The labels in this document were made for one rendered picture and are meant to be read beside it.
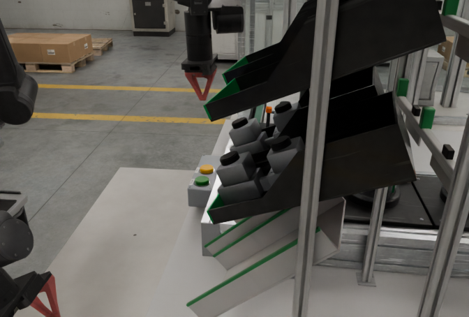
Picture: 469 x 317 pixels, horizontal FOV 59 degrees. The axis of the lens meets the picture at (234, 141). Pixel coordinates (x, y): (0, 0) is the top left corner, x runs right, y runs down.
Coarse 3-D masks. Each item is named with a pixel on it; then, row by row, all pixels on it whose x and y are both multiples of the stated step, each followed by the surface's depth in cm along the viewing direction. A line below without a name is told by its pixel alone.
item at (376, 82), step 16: (336, 80) 73; (352, 80) 72; (368, 80) 72; (304, 96) 76; (336, 96) 62; (352, 96) 61; (368, 96) 60; (304, 112) 64; (272, 128) 81; (288, 128) 66; (256, 160) 70
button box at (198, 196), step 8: (200, 160) 127; (208, 160) 127; (216, 160) 127; (216, 168) 122; (208, 176) 118; (216, 176) 119; (192, 184) 114; (208, 184) 114; (192, 192) 112; (200, 192) 112; (208, 192) 112; (192, 200) 114; (200, 200) 113; (208, 200) 113
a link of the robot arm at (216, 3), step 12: (192, 0) 82; (204, 0) 83; (216, 0) 88; (228, 0) 89; (192, 12) 84; (204, 12) 84; (228, 12) 88; (240, 12) 88; (228, 24) 89; (240, 24) 89
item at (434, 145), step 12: (444, 24) 54; (456, 24) 50; (468, 24) 46; (468, 36) 46; (396, 96) 75; (408, 108) 68; (420, 132) 61; (432, 132) 59; (432, 144) 56; (444, 156) 52; (444, 168) 51
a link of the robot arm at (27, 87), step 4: (24, 80) 95; (28, 80) 96; (24, 84) 94; (28, 84) 95; (32, 84) 97; (20, 88) 93; (24, 88) 94; (28, 88) 94; (32, 88) 96; (24, 92) 93; (28, 92) 94; (32, 92) 95; (36, 92) 98; (32, 96) 95; (32, 100) 94
